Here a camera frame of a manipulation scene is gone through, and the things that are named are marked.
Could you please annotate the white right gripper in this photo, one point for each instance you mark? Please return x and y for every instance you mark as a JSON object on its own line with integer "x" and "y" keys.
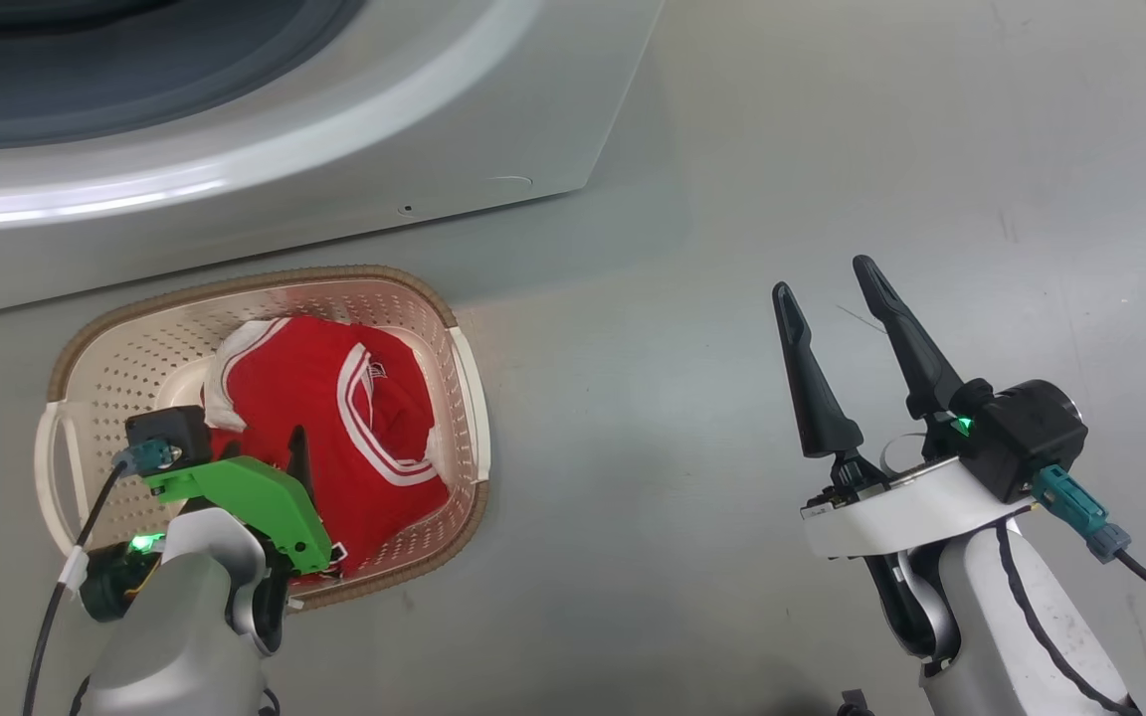
{"x": 911, "y": 512}

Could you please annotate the white washing machine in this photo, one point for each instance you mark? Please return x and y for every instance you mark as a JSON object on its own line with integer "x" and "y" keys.
{"x": 334, "y": 149}

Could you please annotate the cream perforated laundry basket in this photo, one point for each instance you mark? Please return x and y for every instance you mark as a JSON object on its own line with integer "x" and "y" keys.
{"x": 125, "y": 368}

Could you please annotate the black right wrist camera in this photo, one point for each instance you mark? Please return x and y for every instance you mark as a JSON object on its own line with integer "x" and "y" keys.
{"x": 1026, "y": 438}

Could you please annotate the red white-trimmed jersey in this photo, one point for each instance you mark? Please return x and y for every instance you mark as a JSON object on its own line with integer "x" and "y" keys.
{"x": 294, "y": 388}

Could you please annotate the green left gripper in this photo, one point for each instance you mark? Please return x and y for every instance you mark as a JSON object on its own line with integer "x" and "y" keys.
{"x": 255, "y": 507}

